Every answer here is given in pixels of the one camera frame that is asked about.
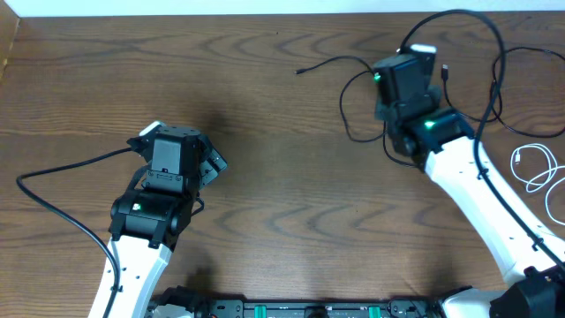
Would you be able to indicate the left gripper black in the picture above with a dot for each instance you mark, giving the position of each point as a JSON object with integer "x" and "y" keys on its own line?
{"x": 214, "y": 164}

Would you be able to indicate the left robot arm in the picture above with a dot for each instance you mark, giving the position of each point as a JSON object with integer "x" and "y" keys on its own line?
{"x": 148, "y": 218}

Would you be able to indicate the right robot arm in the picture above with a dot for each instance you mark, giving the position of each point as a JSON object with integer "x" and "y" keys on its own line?
{"x": 440, "y": 142}

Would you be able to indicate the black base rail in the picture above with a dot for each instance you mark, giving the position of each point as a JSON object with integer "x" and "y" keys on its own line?
{"x": 183, "y": 302}

